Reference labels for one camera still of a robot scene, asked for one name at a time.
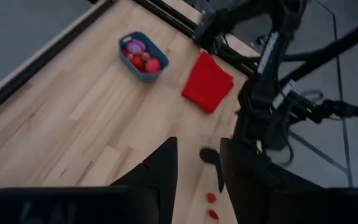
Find folded red cloth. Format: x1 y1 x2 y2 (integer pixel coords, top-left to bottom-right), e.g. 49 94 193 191
181 50 235 114

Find black table rail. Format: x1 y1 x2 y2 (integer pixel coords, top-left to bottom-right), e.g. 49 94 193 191
0 0 116 121
134 0 259 77

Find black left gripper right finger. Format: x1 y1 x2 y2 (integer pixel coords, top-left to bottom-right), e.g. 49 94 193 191
219 138 321 224

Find blue-grey plastic tub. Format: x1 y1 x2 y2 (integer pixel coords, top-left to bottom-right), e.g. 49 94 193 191
119 30 170 83

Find purple white striped toy onion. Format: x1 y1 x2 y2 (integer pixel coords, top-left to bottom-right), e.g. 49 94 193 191
126 39 147 56

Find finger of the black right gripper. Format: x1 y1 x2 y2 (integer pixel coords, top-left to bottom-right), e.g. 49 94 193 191
334 107 358 121
334 100 358 115

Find medium red toy strawberry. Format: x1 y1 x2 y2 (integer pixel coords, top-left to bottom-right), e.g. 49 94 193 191
132 55 145 73

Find black frame strut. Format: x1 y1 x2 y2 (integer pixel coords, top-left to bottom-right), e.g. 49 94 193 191
278 14 358 88

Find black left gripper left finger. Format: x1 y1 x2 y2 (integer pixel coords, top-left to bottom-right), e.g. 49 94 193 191
110 136 178 224

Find large red toy strawberry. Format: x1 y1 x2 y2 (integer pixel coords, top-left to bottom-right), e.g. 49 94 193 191
145 58 162 75

